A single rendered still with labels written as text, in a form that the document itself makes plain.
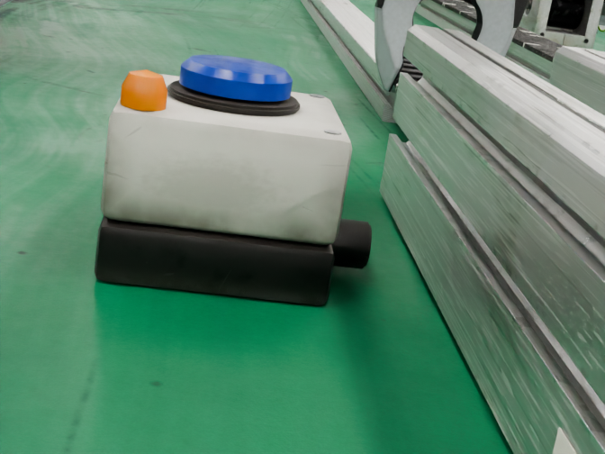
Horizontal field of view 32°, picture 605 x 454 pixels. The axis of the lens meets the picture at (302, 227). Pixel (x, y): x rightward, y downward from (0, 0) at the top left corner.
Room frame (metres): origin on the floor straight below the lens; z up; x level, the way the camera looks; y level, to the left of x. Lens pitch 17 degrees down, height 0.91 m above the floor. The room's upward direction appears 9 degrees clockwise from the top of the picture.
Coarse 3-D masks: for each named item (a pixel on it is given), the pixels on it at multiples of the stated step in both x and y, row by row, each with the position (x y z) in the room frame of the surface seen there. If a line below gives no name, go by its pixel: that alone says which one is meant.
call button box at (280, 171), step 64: (128, 128) 0.33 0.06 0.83; (192, 128) 0.33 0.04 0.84; (256, 128) 0.33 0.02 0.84; (320, 128) 0.34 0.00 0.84; (128, 192) 0.33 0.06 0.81; (192, 192) 0.33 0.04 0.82; (256, 192) 0.33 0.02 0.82; (320, 192) 0.33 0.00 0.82; (128, 256) 0.33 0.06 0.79; (192, 256) 0.33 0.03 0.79; (256, 256) 0.33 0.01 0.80; (320, 256) 0.33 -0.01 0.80
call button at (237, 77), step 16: (192, 64) 0.36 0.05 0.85; (208, 64) 0.36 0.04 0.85; (224, 64) 0.36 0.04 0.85; (240, 64) 0.37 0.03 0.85; (256, 64) 0.37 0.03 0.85; (272, 64) 0.38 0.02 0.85; (192, 80) 0.36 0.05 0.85; (208, 80) 0.35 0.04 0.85; (224, 80) 0.35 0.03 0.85; (240, 80) 0.35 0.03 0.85; (256, 80) 0.35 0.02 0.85; (272, 80) 0.36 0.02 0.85; (288, 80) 0.36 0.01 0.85; (224, 96) 0.35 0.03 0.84; (240, 96) 0.35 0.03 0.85; (256, 96) 0.35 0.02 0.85; (272, 96) 0.36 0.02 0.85; (288, 96) 0.37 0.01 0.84
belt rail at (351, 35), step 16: (304, 0) 1.47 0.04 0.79; (320, 0) 1.25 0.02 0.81; (336, 0) 1.27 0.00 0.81; (320, 16) 1.23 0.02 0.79; (336, 16) 1.07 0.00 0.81; (352, 16) 1.10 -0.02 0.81; (336, 32) 1.10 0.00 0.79; (352, 32) 0.94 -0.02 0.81; (368, 32) 0.96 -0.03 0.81; (336, 48) 1.02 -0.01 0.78; (352, 48) 0.90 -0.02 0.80; (368, 48) 0.85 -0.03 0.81; (352, 64) 0.89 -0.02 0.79; (368, 64) 0.80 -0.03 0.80; (368, 80) 0.79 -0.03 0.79; (368, 96) 0.77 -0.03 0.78; (384, 96) 0.74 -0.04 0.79; (384, 112) 0.70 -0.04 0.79
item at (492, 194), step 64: (448, 64) 0.40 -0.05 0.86; (512, 64) 0.40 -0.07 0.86; (576, 64) 0.47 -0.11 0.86; (448, 128) 0.38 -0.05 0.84; (512, 128) 0.30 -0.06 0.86; (576, 128) 0.27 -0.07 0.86; (384, 192) 0.48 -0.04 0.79; (448, 192) 0.36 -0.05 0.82; (512, 192) 0.29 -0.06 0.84; (576, 192) 0.24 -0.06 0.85; (448, 256) 0.35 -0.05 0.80; (512, 256) 0.28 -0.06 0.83; (576, 256) 0.23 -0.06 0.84; (448, 320) 0.33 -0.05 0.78; (512, 320) 0.27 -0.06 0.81; (576, 320) 0.23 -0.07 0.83; (512, 384) 0.26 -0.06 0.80; (576, 384) 0.24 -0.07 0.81; (512, 448) 0.25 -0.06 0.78; (576, 448) 0.21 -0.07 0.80
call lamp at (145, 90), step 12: (132, 72) 0.33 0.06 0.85; (144, 72) 0.33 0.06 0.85; (132, 84) 0.33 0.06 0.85; (144, 84) 0.33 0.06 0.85; (156, 84) 0.33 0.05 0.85; (132, 96) 0.33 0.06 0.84; (144, 96) 0.33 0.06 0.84; (156, 96) 0.33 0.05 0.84; (132, 108) 0.33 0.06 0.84; (144, 108) 0.33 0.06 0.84; (156, 108) 0.33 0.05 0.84
